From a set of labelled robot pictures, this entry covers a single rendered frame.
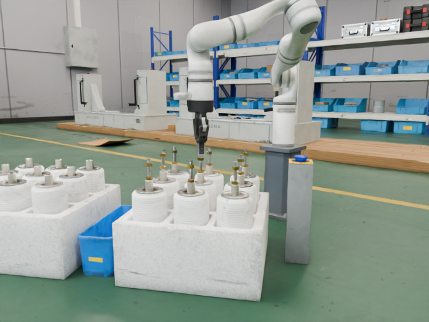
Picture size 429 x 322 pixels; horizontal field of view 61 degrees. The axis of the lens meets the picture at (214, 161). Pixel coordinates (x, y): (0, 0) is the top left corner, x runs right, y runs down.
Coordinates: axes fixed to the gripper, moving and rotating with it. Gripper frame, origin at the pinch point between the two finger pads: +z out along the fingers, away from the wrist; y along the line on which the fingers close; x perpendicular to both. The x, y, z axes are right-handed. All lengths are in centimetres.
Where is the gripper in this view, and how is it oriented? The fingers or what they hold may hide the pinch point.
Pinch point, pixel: (200, 149)
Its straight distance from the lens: 107.0
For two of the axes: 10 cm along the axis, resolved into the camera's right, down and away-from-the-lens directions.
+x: -9.7, 0.3, -2.2
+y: -2.2, -1.7, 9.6
